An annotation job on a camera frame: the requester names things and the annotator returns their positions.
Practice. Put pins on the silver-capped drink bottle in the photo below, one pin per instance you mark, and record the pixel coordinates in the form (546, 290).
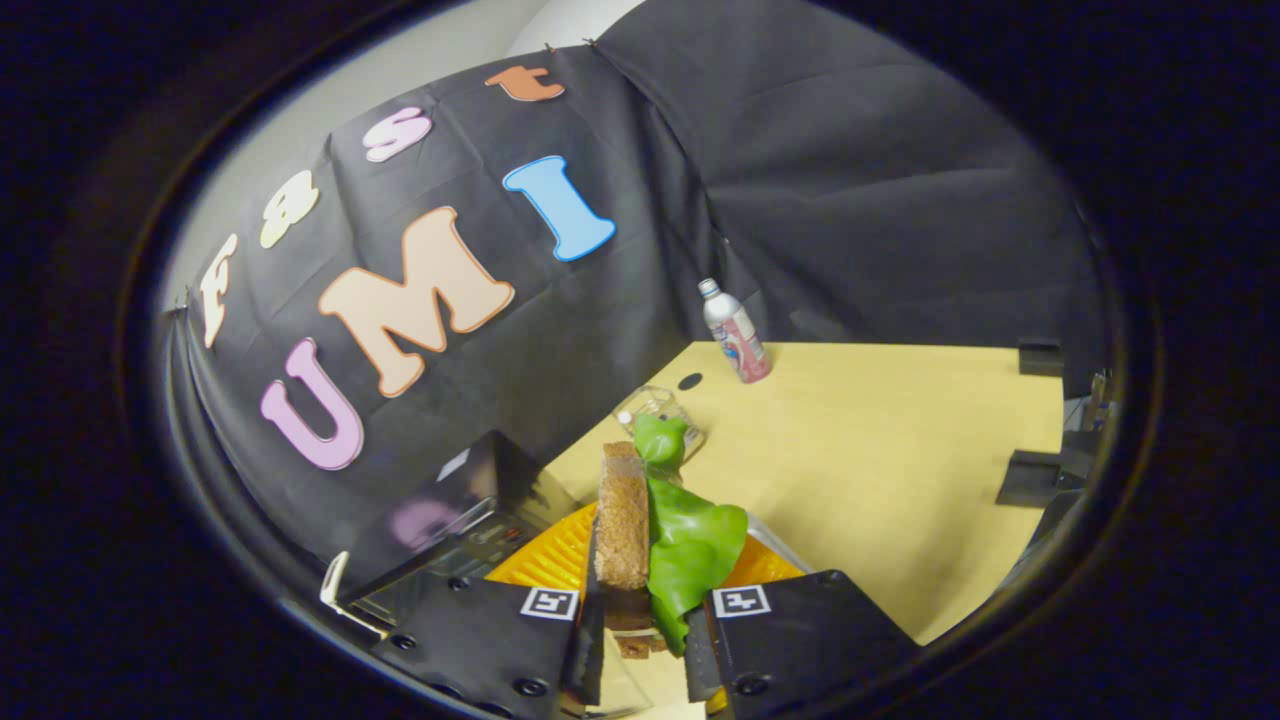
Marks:
(738, 340)

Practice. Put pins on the black toaster oven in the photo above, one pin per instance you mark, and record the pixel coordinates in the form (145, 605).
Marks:
(480, 480)

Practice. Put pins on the black table clamp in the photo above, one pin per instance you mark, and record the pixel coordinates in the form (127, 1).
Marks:
(1030, 480)

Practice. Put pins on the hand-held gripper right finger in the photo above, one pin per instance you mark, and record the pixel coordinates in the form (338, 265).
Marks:
(800, 640)

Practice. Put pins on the clear glass cup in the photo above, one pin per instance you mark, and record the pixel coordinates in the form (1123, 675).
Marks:
(650, 402)

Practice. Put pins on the brown bread slice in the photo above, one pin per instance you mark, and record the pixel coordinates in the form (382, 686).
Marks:
(622, 530)

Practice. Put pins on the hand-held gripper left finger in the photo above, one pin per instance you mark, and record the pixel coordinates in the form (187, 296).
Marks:
(480, 640)

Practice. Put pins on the black backdrop cloth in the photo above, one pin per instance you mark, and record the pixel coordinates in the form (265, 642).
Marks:
(800, 200)

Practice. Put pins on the green lettuce leaf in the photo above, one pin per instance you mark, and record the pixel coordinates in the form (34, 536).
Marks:
(690, 550)

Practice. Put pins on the small black round disc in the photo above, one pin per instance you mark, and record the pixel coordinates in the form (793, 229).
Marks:
(690, 381)

